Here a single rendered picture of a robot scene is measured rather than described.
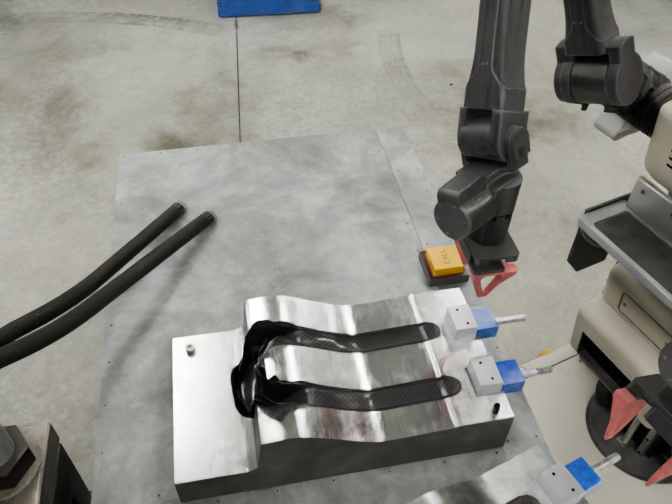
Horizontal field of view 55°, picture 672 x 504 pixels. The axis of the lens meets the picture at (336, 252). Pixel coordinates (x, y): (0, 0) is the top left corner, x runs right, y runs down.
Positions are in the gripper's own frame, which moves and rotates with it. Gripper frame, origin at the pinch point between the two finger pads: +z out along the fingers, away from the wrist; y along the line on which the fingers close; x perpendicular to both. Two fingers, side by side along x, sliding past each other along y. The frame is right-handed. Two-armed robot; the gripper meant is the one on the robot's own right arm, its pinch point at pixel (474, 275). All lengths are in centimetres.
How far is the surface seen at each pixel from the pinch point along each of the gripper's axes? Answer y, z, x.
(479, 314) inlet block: -0.6, 10.5, 3.0
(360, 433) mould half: 16.6, 12.1, -20.8
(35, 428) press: 0, 24, -71
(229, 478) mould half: 17.8, 16.8, -40.0
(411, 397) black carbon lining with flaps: 11.3, 13.2, -11.7
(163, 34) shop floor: -295, 102, -63
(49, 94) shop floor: -241, 103, -118
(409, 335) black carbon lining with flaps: -0.1, 13.0, -8.9
